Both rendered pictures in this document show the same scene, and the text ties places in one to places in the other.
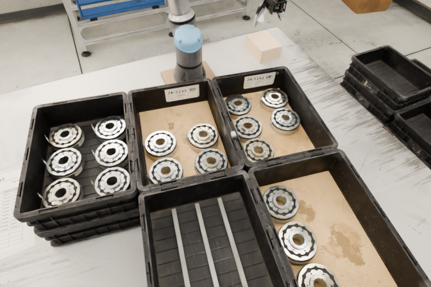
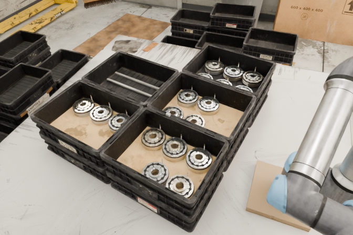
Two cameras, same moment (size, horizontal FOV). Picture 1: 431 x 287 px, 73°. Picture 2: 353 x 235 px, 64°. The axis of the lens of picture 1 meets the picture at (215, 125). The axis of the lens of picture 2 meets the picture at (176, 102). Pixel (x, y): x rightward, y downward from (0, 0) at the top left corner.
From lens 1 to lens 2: 135 cm
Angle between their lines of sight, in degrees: 81
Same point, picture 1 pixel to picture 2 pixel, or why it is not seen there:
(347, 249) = (74, 131)
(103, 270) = not seen: hidden behind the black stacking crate
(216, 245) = (137, 96)
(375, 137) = not seen: outside the picture
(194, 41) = (290, 159)
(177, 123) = (220, 124)
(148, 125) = (231, 111)
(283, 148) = (142, 158)
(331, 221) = (87, 137)
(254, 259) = not seen: hidden behind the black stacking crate
